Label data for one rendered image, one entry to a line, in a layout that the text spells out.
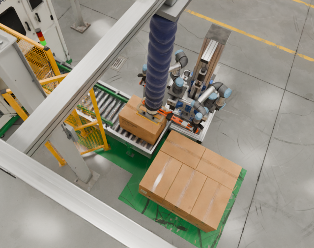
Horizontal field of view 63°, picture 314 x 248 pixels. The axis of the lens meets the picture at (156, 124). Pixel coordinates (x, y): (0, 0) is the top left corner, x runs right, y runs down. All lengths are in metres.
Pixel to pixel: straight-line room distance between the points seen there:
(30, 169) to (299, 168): 4.64
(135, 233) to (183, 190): 2.83
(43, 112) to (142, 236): 0.73
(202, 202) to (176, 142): 0.95
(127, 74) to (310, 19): 4.74
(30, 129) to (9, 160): 0.26
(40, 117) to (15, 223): 3.32
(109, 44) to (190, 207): 2.71
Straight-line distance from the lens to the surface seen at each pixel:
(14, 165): 1.06
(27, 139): 1.26
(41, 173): 1.01
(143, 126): 3.53
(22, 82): 1.93
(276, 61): 6.24
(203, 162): 3.89
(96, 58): 1.43
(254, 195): 4.62
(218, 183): 3.86
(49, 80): 2.63
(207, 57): 2.90
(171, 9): 2.00
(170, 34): 2.20
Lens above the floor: 4.13
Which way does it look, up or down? 63 degrees down
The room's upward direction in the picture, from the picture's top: 9 degrees clockwise
